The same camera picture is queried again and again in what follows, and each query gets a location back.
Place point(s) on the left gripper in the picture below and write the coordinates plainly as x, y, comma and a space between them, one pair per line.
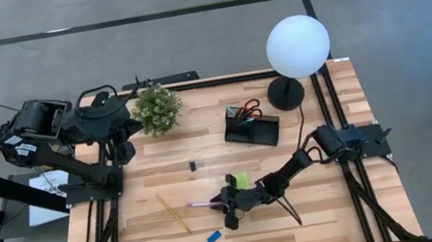
104, 120

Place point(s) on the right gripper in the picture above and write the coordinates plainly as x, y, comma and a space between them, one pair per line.
244, 198

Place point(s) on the translucent purple pen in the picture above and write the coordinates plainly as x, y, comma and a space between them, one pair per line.
200, 204

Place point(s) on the green sticky note pad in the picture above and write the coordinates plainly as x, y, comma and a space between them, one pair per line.
243, 180

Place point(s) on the blue eraser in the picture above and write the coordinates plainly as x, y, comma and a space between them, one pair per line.
214, 236

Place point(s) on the black binder clip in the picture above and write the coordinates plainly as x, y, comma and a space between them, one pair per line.
193, 166

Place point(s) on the yellow pencil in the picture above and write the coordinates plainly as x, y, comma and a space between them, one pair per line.
174, 214

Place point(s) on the black mesh desk organizer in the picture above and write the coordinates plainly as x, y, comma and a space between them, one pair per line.
260, 131

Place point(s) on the teal pen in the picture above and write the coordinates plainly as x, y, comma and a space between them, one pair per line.
229, 108
248, 119

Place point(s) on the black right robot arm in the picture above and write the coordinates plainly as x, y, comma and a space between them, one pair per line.
331, 142

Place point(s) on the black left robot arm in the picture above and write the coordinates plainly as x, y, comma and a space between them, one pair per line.
40, 121

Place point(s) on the green potted plant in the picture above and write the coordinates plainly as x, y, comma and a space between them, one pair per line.
157, 110

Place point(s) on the black flat router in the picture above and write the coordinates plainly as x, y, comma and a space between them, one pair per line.
162, 80

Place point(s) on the white printed paper sheet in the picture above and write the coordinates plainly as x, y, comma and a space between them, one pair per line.
41, 213

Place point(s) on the white globe table lamp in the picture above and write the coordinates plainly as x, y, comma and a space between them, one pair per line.
297, 46

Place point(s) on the black aluminium table frame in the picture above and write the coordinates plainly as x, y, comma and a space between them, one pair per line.
214, 82

